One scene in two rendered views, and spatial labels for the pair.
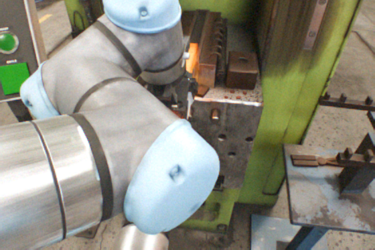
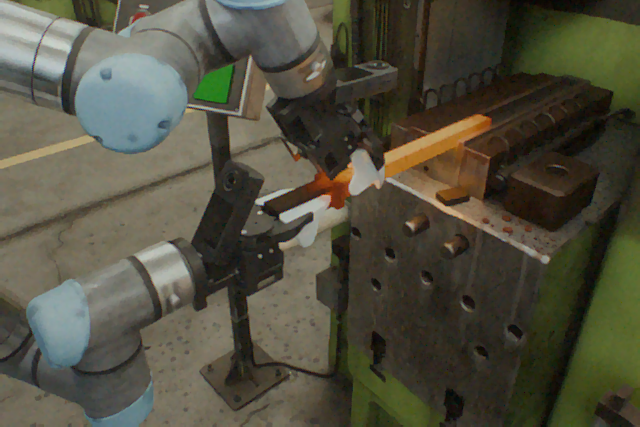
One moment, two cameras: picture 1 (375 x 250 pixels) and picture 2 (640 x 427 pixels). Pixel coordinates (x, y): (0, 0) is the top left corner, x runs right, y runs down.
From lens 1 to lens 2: 0.38 m
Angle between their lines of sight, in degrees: 34
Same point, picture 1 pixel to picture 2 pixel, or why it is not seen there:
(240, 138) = (498, 320)
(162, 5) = not seen: outside the picture
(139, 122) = (126, 46)
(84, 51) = (175, 11)
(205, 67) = (473, 156)
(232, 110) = (488, 249)
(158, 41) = (247, 21)
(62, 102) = not seen: hidden behind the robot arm
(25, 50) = not seen: hidden behind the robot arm
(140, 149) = (107, 58)
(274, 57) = not seen: outside the picture
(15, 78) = (213, 80)
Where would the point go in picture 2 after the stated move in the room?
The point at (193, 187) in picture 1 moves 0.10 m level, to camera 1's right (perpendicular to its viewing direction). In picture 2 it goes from (122, 102) to (209, 140)
